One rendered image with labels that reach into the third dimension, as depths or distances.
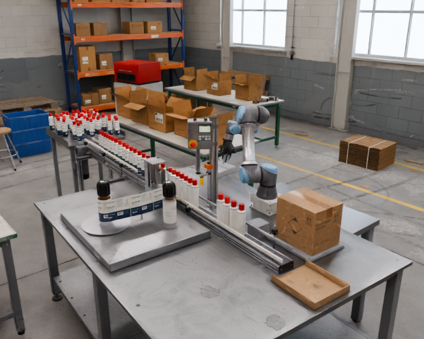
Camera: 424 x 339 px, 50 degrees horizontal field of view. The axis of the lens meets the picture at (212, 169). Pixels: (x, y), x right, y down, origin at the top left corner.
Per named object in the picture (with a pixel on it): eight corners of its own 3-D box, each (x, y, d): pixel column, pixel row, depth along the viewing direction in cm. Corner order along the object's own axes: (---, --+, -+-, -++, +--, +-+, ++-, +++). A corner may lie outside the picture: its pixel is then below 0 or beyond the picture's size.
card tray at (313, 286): (270, 280, 237) (271, 274, 236) (305, 265, 251) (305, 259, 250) (314, 310, 214) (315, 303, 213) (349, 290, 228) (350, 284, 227)
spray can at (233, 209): (227, 231, 279) (227, 200, 272) (233, 228, 282) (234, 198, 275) (232, 233, 275) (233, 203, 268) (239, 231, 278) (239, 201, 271)
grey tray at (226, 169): (195, 170, 365) (194, 164, 363) (214, 163, 377) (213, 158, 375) (217, 179, 346) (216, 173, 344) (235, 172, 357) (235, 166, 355)
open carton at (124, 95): (109, 115, 616) (107, 88, 603) (136, 110, 644) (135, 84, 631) (124, 120, 588) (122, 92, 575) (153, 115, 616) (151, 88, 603)
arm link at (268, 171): (278, 185, 313) (280, 167, 308) (260, 186, 310) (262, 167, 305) (273, 179, 324) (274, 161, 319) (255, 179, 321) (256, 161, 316)
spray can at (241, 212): (235, 234, 275) (235, 203, 268) (241, 232, 277) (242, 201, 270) (240, 237, 271) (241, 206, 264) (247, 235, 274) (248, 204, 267)
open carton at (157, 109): (140, 128, 549) (138, 98, 536) (170, 122, 578) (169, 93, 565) (159, 135, 523) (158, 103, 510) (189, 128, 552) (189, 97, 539)
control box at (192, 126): (188, 145, 310) (188, 118, 304) (213, 145, 311) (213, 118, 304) (188, 149, 301) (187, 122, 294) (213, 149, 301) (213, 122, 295)
